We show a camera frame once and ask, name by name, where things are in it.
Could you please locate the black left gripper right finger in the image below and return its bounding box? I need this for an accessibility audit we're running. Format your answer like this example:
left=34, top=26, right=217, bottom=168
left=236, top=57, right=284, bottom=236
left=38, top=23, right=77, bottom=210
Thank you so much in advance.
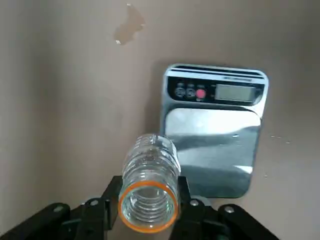
left=169, top=176, right=281, bottom=240

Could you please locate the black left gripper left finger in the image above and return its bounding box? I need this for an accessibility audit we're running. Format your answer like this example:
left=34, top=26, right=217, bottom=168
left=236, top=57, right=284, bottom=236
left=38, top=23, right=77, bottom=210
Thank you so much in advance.
left=0, top=176, right=123, bottom=240

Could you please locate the silver electronic balance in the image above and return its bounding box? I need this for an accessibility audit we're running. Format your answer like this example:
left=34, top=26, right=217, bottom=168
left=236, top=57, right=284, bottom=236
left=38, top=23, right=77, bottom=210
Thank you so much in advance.
left=159, top=63, right=270, bottom=200

